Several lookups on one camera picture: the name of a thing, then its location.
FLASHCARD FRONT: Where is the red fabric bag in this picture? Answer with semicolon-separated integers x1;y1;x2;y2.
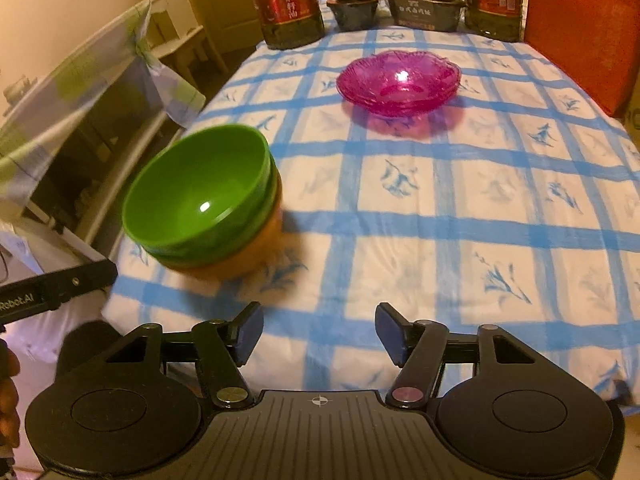
523;0;640;119

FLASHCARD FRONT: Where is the blue checked tablecloth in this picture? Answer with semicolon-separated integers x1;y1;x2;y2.
101;25;640;407

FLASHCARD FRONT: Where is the dark plastic food tray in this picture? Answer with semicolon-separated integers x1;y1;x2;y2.
326;0;382;32

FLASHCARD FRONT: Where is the red label oil bottle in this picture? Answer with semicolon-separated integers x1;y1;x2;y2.
464;0;527;44
243;0;327;52

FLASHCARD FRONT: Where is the person's left hand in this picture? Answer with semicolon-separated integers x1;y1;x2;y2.
0;340;22;453

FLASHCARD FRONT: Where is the green plastic bowl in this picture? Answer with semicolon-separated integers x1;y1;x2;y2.
122;124;274;262
150;155;279;269

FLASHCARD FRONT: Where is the dark rectangular food box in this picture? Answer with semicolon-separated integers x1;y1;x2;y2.
384;0;469;34

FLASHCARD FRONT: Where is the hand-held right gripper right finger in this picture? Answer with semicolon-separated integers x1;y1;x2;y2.
374;302;537;410

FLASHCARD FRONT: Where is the orange plastic bowl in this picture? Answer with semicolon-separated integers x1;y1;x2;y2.
167;180;285;282

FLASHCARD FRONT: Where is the pink transparent flower-pattern plate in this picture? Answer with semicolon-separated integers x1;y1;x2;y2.
340;79;461;120
336;50;462;107

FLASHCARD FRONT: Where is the white wooden shelf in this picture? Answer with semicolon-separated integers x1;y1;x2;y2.
139;0;227;92

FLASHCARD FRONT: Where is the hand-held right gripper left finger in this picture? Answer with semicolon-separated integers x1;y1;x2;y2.
106;302;265;410

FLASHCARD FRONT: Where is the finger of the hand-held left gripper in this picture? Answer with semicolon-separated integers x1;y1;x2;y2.
42;258;119;307

